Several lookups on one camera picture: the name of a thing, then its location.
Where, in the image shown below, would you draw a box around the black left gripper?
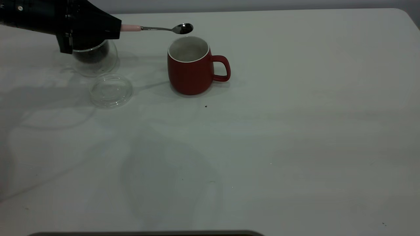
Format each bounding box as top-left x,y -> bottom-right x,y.
36,0 -> 122,55

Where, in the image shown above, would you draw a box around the pink handled metal spoon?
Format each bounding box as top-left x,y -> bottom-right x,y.
120,23 -> 194,35

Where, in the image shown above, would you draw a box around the red ceramic mug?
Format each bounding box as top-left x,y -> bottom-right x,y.
167,36 -> 231,96

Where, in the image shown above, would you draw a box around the dark coffee beans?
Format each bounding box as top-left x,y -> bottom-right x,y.
73,42 -> 109,64

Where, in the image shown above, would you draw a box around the clear glass double-wall cup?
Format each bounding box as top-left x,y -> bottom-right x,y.
70,39 -> 118,78

